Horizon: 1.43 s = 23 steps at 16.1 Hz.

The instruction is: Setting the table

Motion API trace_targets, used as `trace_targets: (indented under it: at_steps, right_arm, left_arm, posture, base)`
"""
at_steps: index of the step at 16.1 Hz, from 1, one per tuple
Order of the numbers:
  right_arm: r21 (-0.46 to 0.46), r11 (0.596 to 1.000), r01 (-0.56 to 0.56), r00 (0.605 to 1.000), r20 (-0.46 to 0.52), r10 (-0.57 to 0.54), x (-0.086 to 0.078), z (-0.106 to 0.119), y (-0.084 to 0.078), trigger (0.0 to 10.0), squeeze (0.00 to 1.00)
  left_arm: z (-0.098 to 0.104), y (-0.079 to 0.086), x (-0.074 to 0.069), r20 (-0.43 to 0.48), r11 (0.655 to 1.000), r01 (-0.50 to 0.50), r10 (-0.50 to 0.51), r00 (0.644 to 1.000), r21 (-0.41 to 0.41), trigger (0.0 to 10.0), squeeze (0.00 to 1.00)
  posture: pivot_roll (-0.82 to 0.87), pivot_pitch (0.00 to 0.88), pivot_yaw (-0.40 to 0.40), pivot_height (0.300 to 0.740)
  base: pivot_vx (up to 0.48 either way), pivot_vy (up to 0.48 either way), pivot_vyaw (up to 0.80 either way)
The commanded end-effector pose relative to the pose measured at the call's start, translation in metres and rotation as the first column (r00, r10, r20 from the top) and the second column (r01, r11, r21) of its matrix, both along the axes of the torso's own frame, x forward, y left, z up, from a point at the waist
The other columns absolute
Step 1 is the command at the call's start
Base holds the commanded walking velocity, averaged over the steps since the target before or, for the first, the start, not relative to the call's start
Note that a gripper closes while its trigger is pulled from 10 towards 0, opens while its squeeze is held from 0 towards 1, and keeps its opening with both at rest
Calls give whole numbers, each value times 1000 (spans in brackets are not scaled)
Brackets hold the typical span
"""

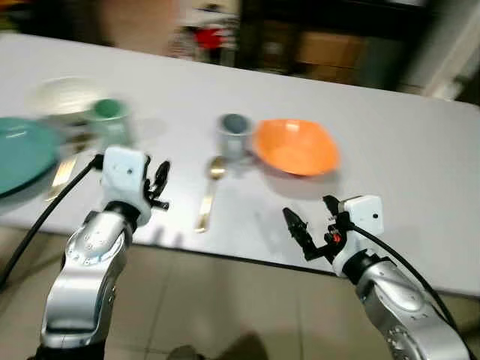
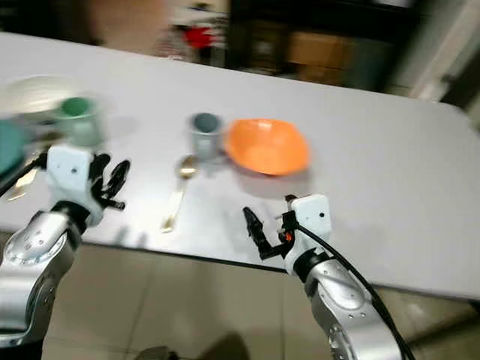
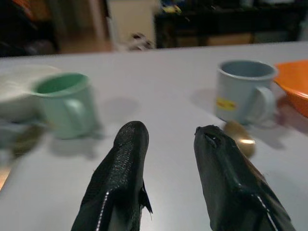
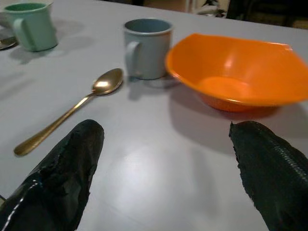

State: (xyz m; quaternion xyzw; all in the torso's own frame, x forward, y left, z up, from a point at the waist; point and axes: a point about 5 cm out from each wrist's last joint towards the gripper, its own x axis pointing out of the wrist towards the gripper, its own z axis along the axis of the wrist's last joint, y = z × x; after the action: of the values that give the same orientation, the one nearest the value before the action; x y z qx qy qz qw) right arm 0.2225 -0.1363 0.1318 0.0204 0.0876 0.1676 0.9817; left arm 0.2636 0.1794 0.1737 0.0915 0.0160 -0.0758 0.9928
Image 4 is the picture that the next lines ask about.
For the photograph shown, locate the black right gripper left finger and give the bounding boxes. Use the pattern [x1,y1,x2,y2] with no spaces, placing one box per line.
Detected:
[0,119,105,231]

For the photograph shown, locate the grey-blue plastic mug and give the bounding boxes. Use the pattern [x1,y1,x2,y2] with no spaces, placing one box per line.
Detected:
[123,18,174,80]

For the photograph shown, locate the orange plastic bowl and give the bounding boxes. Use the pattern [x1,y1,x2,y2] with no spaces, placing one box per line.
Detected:
[165,33,308,113]

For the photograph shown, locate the silver metal spoon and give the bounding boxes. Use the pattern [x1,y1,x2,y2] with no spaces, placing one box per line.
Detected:
[0,36,17,51]

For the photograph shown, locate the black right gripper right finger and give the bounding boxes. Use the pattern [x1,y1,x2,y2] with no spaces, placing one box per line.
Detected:
[229,121,308,231]

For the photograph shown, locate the gold metal spoon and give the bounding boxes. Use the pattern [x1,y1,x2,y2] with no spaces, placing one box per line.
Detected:
[13,68,124,157]

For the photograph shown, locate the green plastic mug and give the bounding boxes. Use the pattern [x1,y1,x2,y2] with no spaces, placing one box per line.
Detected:
[3,2,59,52]

